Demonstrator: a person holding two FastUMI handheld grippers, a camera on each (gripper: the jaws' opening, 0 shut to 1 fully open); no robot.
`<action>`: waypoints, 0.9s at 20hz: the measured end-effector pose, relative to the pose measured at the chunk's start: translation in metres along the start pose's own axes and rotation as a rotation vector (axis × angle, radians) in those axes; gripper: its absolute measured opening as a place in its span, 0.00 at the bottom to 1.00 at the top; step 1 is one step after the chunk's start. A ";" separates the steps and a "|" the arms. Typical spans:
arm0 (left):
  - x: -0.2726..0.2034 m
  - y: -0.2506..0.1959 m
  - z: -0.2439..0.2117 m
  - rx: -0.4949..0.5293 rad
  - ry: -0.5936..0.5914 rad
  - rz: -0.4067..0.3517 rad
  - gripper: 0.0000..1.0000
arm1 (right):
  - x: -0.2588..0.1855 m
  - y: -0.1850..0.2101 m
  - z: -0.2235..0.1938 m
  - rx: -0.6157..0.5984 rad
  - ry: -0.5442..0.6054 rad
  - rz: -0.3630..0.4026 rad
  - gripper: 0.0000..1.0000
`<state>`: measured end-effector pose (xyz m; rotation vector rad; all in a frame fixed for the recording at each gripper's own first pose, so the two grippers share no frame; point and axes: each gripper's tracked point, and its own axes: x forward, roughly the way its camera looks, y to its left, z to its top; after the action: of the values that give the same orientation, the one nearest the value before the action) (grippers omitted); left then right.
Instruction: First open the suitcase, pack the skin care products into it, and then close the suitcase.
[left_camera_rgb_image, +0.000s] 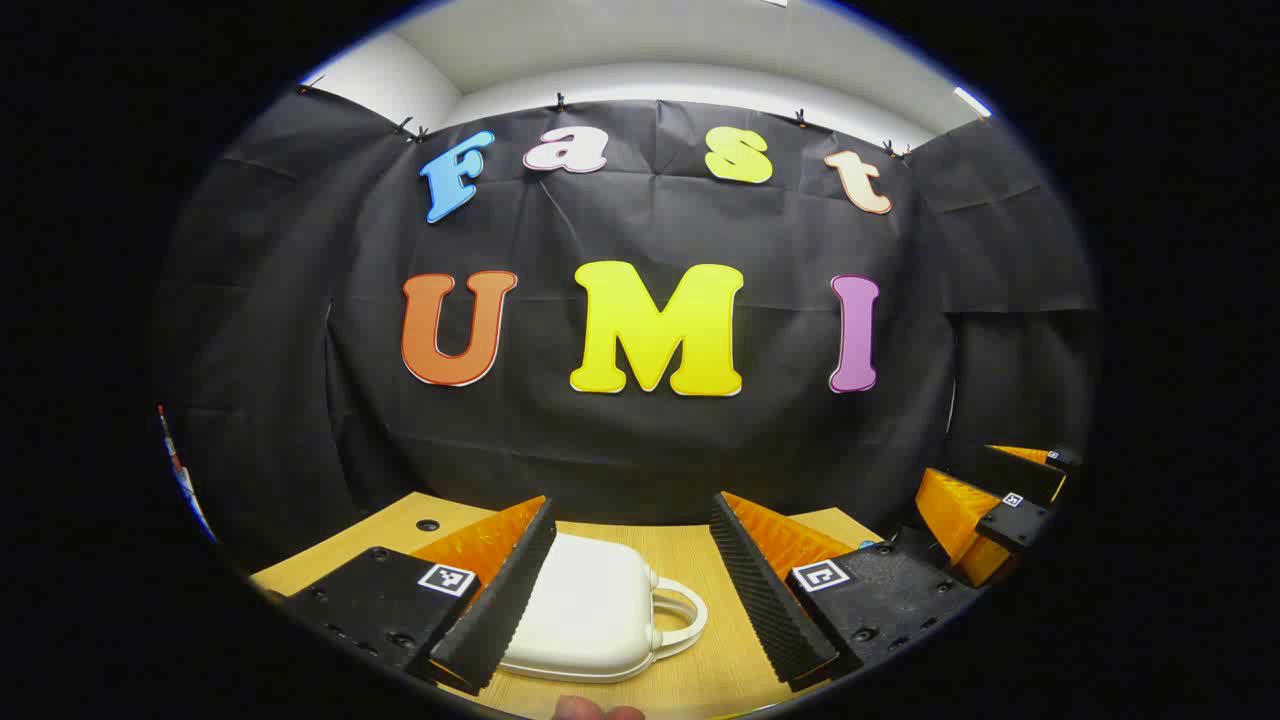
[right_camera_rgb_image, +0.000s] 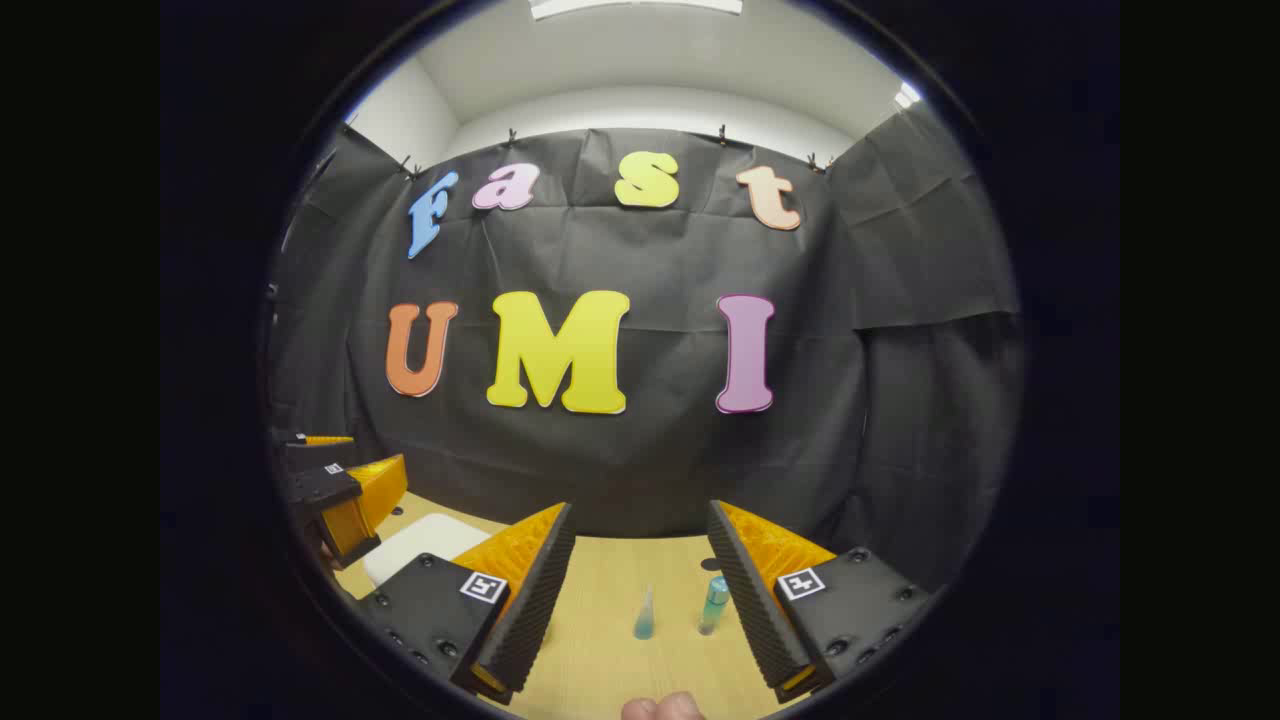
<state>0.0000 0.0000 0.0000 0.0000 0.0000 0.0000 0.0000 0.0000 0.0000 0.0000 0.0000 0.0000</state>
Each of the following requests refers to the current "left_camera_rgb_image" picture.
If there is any black backdrop cloth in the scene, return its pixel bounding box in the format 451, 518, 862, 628
150, 85, 1106, 576

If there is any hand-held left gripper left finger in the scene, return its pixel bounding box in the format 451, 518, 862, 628
262, 495, 558, 698

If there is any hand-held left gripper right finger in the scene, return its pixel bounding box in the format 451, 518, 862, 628
710, 490, 986, 693

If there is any white suitcase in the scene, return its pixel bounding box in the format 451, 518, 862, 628
498, 533, 709, 685

